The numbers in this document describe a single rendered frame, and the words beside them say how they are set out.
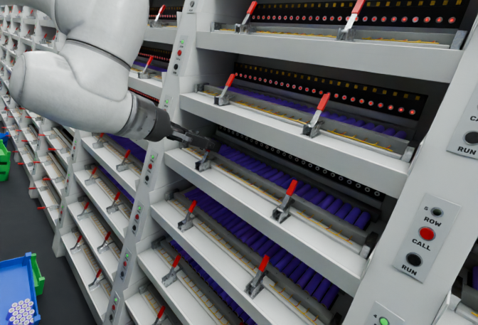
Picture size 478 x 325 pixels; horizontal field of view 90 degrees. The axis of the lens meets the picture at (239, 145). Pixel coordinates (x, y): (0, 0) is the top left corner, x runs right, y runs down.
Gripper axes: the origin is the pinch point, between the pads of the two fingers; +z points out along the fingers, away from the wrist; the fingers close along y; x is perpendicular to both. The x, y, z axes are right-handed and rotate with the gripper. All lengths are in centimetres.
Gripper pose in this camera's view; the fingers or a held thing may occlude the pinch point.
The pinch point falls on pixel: (208, 144)
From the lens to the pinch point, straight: 67.2
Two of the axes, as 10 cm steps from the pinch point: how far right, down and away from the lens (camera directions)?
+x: 4.0, -9.1, -0.2
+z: 5.6, 2.3, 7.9
